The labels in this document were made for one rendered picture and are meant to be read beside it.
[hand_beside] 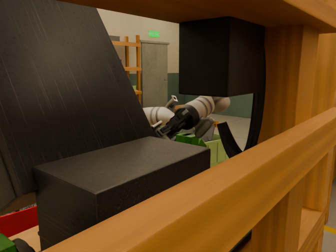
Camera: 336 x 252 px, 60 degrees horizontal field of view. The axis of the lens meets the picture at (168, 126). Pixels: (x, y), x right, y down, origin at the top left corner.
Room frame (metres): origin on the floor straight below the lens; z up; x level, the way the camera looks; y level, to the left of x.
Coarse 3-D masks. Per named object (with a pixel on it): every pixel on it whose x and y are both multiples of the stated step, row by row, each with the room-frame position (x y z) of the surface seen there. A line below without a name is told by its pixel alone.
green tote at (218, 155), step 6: (180, 132) 2.27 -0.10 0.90; (216, 138) 1.95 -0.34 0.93; (210, 144) 1.75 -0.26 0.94; (216, 144) 1.78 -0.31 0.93; (210, 150) 1.75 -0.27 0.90; (216, 150) 1.78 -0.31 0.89; (222, 150) 1.81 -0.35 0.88; (210, 156) 1.75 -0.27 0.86; (216, 156) 1.78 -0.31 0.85; (222, 156) 1.81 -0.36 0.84; (210, 162) 1.75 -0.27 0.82; (216, 162) 1.78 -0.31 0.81
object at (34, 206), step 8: (24, 208) 1.01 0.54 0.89; (32, 208) 0.96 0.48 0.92; (0, 216) 0.89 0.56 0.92; (8, 216) 0.90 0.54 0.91; (16, 216) 0.92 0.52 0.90; (24, 216) 0.94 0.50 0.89; (32, 216) 0.96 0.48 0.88; (0, 224) 0.89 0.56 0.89; (8, 224) 0.91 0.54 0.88; (16, 224) 0.92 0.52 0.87; (24, 224) 0.94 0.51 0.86; (32, 224) 0.96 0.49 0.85; (0, 232) 0.89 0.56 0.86; (8, 232) 0.90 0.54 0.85; (16, 232) 0.92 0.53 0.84
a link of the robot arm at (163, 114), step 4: (160, 108) 1.39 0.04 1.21; (164, 108) 1.39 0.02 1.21; (156, 112) 1.38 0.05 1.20; (160, 112) 1.38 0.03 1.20; (164, 112) 1.37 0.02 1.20; (168, 112) 1.37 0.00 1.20; (172, 112) 1.39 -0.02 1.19; (156, 116) 1.38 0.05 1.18; (160, 116) 1.37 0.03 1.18; (164, 116) 1.36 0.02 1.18; (168, 116) 1.35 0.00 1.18; (172, 116) 1.35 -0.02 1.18; (156, 120) 1.38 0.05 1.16; (164, 120) 1.36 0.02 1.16; (168, 120) 1.35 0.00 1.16; (164, 124) 1.38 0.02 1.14
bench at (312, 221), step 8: (304, 208) 1.03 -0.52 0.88; (304, 216) 0.97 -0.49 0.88; (312, 216) 0.97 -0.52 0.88; (320, 216) 0.98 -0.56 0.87; (304, 224) 0.91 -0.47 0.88; (312, 224) 0.91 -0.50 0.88; (320, 224) 1.01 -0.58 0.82; (304, 232) 0.86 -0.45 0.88; (312, 232) 0.89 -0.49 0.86; (320, 232) 1.02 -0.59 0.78; (248, 240) 0.83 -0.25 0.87; (304, 240) 0.82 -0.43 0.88; (312, 240) 0.92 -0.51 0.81; (320, 240) 1.03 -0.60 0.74; (240, 248) 0.79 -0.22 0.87; (248, 248) 0.78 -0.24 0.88; (304, 248) 0.82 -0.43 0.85; (312, 248) 0.93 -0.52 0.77; (320, 248) 1.05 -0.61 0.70
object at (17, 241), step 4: (12, 240) 0.39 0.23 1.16; (16, 240) 0.39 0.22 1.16; (20, 240) 0.39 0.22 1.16; (24, 240) 0.39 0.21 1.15; (16, 244) 0.38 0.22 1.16; (20, 244) 0.38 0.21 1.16; (24, 244) 0.38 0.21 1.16; (16, 248) 0.37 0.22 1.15; (20, 248) 0.37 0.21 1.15; (24, 248) 0.37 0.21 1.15; (28, 248) 0.38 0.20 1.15; (32, 248) 0.40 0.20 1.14
